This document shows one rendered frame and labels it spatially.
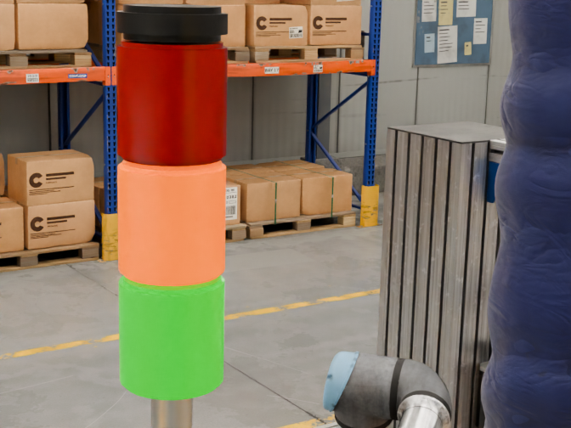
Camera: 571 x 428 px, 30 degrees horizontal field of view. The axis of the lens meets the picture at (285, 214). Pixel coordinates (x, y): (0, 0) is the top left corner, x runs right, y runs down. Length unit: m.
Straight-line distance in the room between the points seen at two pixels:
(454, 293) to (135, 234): 1.85
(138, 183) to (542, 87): 0.93
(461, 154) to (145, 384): 1.78
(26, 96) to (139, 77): 9.56
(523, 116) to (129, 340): 0.94
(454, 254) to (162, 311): 1.82
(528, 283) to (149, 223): 0.97
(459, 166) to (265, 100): 8.97
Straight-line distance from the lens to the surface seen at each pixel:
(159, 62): 0.47
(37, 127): 10.09
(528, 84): 1.37
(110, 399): 6.17
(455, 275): 2.29
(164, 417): 0.52
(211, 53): 0.47
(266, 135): 11.22
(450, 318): 2.32
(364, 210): 10.32
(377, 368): 2.00
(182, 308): 0.49
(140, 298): 0.49
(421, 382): 1.97
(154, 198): 0.47
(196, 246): 0.48
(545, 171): 1.36
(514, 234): 1.42
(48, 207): 8.84
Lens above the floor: 2.35
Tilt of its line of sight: 13 degrees down
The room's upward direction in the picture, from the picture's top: 1 degrees clockwise
